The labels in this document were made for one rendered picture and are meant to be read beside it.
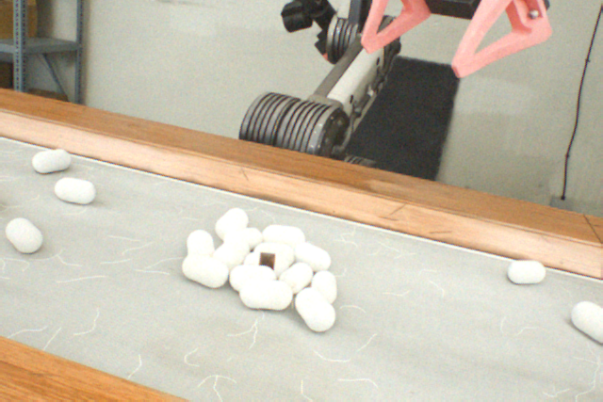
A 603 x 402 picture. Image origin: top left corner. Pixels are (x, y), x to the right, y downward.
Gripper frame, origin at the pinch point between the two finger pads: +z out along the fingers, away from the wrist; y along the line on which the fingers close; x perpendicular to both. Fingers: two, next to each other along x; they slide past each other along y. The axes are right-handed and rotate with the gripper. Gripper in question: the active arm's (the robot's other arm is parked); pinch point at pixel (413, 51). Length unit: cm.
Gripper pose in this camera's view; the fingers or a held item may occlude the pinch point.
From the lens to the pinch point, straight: 43.4
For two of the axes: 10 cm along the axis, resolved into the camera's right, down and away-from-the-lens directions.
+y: -5.6, -3.4, 7.5
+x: -5.4, -5.4, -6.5
